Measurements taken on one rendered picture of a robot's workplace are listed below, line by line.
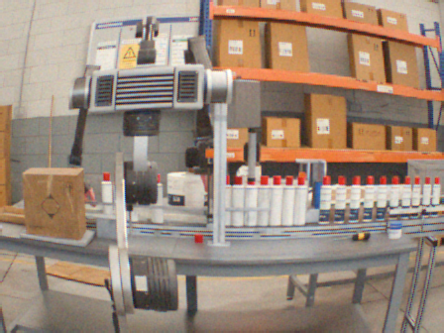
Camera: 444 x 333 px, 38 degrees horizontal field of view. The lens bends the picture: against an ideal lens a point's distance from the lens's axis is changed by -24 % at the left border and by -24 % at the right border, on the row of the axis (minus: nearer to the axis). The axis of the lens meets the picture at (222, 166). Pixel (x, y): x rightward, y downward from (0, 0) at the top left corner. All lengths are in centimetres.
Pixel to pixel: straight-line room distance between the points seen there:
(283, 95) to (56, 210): 505
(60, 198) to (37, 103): 476
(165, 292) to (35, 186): 104
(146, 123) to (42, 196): 69
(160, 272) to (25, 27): 589
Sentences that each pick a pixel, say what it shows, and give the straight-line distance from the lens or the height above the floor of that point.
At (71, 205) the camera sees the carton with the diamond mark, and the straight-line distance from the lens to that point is 302.
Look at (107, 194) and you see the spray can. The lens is 337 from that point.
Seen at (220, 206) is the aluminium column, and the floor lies 98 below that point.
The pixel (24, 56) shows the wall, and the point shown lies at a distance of 778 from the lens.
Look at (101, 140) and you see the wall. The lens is 767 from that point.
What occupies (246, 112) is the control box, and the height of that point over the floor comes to 134.
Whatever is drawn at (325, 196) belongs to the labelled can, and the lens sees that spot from 334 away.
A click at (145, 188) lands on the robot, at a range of 260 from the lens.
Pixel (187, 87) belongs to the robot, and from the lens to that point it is 260.
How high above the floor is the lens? 146
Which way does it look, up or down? 6 degrees down
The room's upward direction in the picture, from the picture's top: 1 degrees clockwise
